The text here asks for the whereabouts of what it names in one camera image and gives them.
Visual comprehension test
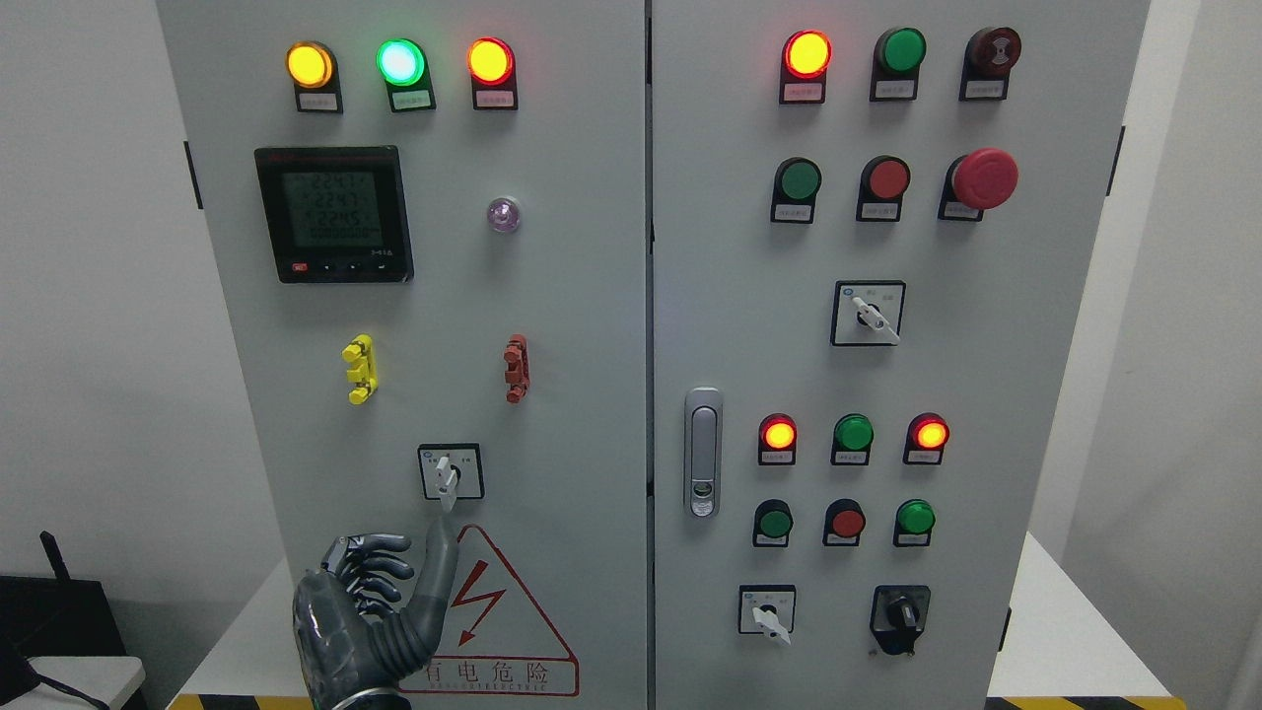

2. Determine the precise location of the red push button upper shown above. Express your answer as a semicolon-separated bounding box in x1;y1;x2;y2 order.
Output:
856;156;911;222

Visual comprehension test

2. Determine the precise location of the red lit indicator lower left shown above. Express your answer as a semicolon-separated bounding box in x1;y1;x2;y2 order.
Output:
758;412;798;464

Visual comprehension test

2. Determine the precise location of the red lit indicator top right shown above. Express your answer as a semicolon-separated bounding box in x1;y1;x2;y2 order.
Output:
779;29;832;105

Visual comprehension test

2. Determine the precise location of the red electrical warning triangle sticker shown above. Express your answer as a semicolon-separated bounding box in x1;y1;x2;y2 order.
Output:
401;525;581;697

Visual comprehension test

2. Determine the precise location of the red lit indicator lower right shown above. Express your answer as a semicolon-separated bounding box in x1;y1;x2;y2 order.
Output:
904;412;950;464

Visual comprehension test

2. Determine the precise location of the silver door lock handle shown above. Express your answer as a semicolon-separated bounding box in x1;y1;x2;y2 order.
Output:
681;387;723;518

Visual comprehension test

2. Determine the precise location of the white rotary switch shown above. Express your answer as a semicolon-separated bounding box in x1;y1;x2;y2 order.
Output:
737;584;798;647
830;280;906;347

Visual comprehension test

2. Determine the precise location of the red lit indicator light left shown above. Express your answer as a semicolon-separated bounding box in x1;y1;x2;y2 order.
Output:
467;37;519;108

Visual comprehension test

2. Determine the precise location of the green indicator lower middle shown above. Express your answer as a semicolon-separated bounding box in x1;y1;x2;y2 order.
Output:
832;412;875;467

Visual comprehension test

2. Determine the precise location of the white rotary switch bottom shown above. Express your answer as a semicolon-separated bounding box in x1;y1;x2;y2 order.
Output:
737;584;798;647

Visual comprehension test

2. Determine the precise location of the red push button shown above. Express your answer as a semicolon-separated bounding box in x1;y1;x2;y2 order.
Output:
823;498;867;547
856;156;911;222

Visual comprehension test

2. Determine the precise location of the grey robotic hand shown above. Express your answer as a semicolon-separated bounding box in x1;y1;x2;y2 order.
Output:
293;515;458;709

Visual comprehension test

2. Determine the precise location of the dark red buzzer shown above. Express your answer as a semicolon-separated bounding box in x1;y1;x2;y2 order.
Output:
958;26;1022;101

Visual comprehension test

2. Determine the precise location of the grey right cabinet door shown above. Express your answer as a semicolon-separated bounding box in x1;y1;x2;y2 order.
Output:
651;1;1148;709

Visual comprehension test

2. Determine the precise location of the grey cabinet door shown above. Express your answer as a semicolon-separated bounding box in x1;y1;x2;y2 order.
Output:
651;1;1148;709
158;1;650;709

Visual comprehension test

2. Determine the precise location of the green push button lower right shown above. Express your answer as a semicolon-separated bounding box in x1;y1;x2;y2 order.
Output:
892;499;936;549

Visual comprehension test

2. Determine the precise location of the yellow terminal connector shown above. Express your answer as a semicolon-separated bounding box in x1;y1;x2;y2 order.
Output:
341;333;379;405

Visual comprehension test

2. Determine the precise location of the red terminal connector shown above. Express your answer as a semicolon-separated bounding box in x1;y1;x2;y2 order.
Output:
502;333;530;404

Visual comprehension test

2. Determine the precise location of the white box lower left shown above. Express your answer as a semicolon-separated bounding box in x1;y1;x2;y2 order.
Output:
3;656;148;709

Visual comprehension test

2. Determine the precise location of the yellow indicator light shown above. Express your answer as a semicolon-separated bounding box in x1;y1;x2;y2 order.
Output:
286;40;343;115

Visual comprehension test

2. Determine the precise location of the green push button lower left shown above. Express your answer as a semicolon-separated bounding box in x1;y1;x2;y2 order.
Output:
752;499;794;547

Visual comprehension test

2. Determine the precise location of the green push button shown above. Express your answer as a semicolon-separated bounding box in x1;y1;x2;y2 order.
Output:
892;499;936;549
770;156;823;224
752;499;794;547

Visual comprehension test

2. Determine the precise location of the green push button upper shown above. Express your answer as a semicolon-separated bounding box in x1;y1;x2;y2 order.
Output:
770;156;823;224

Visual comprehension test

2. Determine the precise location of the green indicator top right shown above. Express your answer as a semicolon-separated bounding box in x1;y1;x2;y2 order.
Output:
870;26;928;103

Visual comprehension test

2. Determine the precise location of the white rotary switch upper right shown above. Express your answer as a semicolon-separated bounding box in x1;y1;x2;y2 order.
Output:
830;280;906;347

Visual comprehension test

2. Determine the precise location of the black rotary knob switch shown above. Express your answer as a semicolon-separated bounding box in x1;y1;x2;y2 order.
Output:
870;585;933;656

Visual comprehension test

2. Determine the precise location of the small clear bulb lamp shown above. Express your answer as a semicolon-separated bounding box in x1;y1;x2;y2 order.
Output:
486;195;522;235

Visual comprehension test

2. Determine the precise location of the red emergency stop mushroom button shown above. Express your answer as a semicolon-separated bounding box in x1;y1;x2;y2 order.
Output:
938;148;1018;222

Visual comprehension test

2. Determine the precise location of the black digital power meter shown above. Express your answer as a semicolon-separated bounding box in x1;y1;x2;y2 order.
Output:
255;145;414;284

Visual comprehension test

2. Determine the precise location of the red push button lower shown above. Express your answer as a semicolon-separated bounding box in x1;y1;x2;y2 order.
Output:
823;498;867;547

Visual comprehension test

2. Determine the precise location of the black device with antenna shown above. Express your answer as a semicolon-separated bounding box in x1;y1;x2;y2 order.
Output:
1;531;126;709

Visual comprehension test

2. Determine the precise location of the green lit indicator light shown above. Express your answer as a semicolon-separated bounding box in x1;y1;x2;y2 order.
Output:
376;37;435;112

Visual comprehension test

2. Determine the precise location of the grey left cabinet door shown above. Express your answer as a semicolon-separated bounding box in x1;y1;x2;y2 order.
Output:
158;1;650;709

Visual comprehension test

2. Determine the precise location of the white rotary switch door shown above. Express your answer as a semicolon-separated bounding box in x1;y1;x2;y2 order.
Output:
416;441;485;515

